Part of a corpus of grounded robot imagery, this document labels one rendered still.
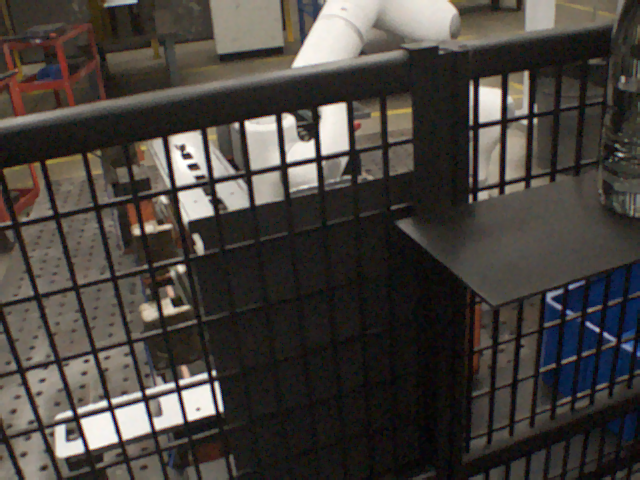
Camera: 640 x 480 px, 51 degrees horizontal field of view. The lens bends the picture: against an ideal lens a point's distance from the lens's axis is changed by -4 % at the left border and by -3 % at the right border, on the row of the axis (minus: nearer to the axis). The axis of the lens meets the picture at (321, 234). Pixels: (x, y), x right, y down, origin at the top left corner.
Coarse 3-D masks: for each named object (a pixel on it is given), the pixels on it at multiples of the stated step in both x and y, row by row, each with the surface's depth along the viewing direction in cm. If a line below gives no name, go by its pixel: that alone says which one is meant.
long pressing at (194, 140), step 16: (160, 144) 212; (176, 144) 212; (192, 144) 209; (160, 160) 199; (176, 160) 197; (192, 160) 196; (224, 160) 193; (160, 176) 190; (176, 176) 185; (192, 176) 184; (192, 192) 174; (224, 192) 172; (240, 192) 171; (192, 208) 165; (208, 208) 164
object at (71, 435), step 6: (66, 432) 97; (72, 432) 97; (66, 438) 96; (72, 438) 96; (78, 438) 96; (96, 456) 96; (102, 456) 98; (66, 462) 94; (72, 462) 95; (78, 462) 95; (84, 462) 95; (96, 462) 96; (102, 462) 97; (72, 468) 95; (78, 468) 95; (90, 474) 97; (102, 474) 98
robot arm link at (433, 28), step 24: (336, 0) 113; (360, 0) 113; (384, 0) 117; (408, 0) 121; (432, 0) 123; (360, 24) 113; (384, 24) 121; (408, 24) 122; (432, 24) 123; (456, 24) 125
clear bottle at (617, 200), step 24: (624, 0) 43; (624, 24) 43; (624, 48) 43; (624, 72) 44; (624, 96) 44; (624, 120) 45; (624, 144) 45; (600, 168) 49; (624, 168) 46; (600, 192) 49; (624, 192) 46
